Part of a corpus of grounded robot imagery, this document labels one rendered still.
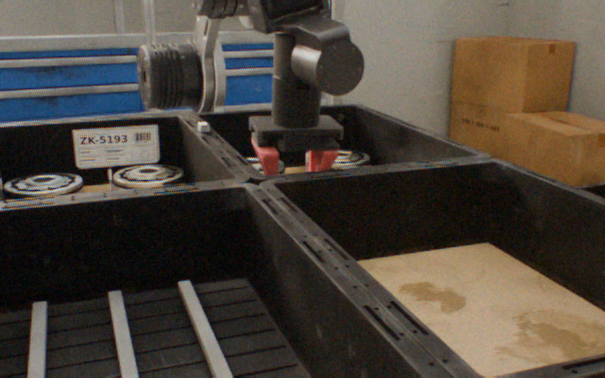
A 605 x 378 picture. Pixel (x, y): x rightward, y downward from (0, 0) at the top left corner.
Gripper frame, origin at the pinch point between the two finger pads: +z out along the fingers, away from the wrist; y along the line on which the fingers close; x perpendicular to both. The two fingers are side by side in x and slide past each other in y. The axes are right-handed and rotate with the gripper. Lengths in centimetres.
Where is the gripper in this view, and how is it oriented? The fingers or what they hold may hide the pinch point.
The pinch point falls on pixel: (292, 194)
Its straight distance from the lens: 80.7
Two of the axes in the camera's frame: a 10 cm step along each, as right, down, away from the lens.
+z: -0.4, 9.4, 3.5
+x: -2.4, -3.5, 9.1
